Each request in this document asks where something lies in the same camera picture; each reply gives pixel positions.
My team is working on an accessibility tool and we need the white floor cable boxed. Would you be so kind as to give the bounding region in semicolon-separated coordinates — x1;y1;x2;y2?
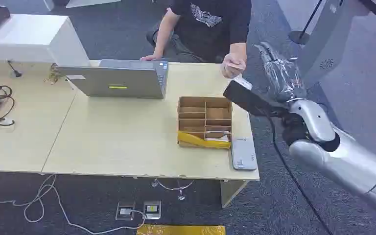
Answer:
0;174;147;235

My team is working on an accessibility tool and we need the pale desk leg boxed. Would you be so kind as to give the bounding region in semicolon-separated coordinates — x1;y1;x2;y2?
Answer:
220;179;249;209

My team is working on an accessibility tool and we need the white cards stack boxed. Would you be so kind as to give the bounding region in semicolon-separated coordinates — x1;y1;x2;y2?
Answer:
204;131;231;142

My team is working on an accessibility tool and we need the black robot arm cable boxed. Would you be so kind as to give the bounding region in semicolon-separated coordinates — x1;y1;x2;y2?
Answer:
261;108;334;235

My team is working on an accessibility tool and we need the person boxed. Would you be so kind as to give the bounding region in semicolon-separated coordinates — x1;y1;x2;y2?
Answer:
145;0;253;64

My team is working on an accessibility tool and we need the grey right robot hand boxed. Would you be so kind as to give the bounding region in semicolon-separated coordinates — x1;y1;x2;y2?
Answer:
254;41;307;103

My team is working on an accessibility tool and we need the white cabinet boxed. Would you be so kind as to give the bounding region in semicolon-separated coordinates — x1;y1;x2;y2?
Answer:
0;14;91;68

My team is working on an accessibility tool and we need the floor socket with plug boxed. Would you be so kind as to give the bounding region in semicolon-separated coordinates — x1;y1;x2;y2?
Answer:
115;201;136;222

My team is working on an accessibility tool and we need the wooden card box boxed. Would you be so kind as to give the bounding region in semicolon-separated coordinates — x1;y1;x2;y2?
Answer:
177;95;234;150

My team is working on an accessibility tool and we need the floor socket with yellow label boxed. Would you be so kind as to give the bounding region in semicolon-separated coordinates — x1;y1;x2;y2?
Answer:
142;200;162;220

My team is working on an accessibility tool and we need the yellow sheet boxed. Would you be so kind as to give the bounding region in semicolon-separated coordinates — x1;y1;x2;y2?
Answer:
136;224;227;235

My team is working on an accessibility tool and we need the short black plug cable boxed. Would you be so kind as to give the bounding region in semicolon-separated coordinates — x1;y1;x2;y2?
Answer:
7;60;23;78

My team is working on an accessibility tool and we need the grey laptop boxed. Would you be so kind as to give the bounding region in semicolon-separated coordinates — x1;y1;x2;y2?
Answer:
52;59;169;100

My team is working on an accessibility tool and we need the small brass ornament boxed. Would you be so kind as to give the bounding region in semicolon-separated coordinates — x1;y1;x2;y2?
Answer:
45;63;61;86

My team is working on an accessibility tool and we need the black stanchion post with base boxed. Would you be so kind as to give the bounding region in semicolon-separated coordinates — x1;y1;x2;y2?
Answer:
287;0;324;46

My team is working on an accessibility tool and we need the yellow tape strip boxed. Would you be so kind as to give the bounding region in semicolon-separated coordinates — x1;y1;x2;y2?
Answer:
177;130;232;150

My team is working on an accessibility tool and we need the grey flat card reader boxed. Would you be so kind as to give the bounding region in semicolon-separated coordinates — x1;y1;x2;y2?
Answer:
230;137;259;171

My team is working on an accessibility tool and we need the person's left hand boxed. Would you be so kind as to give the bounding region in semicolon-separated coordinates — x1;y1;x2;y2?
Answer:
221;52;248;79

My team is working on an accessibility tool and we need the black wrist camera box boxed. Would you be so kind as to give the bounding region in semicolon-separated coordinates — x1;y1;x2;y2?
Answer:
223;77;288;118

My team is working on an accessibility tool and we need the person's right hand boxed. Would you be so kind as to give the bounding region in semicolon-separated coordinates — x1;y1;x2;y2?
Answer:
139;53;164;62

